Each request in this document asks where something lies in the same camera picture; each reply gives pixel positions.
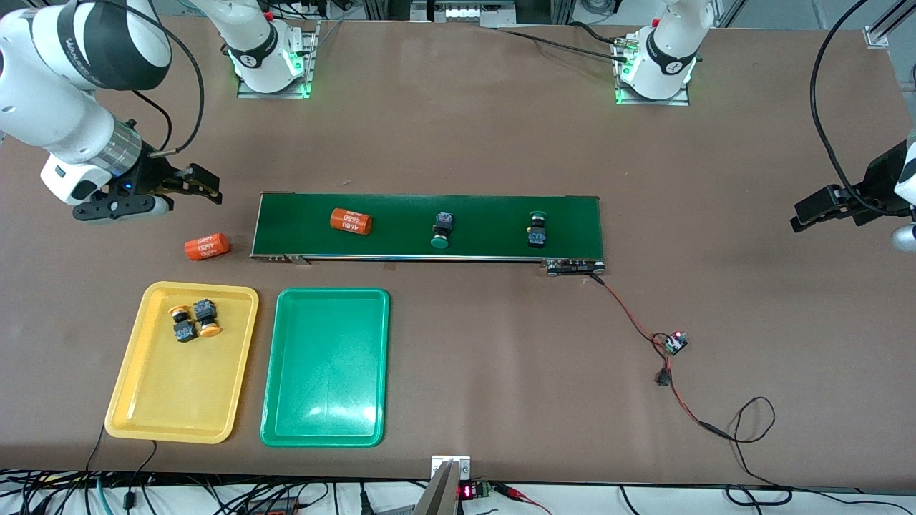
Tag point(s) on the black inline switch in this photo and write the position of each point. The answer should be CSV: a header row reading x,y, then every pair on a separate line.
x,y
664,377

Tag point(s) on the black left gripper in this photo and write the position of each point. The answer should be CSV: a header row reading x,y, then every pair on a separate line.
x,y
879,184

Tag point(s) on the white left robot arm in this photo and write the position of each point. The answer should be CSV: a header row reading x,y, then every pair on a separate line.
x,y
669,50

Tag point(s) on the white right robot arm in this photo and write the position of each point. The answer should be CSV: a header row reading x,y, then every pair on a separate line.
x,y
57,100

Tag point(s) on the grey metal bar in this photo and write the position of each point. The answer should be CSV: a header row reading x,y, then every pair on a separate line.
x,y
436,497

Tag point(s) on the green mushroom push button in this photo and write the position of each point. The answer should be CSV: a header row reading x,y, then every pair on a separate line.
x,y
443,222
537,237

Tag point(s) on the orange 4680 cylinder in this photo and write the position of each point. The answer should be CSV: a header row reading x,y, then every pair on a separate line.
x,y
207,247
351,220

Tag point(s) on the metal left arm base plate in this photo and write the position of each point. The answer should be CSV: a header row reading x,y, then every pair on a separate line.
x,y
647,102

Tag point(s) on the red clip lead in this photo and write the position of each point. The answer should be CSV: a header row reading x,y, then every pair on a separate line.
x,y
515,492

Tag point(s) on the yellow plastic tray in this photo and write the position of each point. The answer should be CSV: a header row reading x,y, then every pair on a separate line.
x,y
182,386

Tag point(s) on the yellow mushroom push button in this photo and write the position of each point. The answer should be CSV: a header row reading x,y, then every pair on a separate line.
x,y
206,309
184,331

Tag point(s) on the small controller circuit board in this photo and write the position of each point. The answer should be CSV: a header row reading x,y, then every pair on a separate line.
x,y
675,343

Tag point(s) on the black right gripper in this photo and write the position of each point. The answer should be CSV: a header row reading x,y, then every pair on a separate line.
x,y
152,174

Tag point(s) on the red LED display module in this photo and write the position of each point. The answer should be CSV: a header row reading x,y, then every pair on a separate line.
x,y
466,491

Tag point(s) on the small aluminium bracket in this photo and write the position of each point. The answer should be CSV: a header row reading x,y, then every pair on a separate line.
x,y
461,468

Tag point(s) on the white device on frame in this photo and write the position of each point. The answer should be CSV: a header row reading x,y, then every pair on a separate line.
x,y
465,11

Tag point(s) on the green conveyor belt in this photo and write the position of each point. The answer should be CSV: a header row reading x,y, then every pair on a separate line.
x,y
486,214

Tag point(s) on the green plastic tray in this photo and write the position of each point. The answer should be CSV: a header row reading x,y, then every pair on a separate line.
x,y
325,357

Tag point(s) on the aluminium corner profile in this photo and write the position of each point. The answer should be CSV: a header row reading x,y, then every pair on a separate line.
x,y
876,36

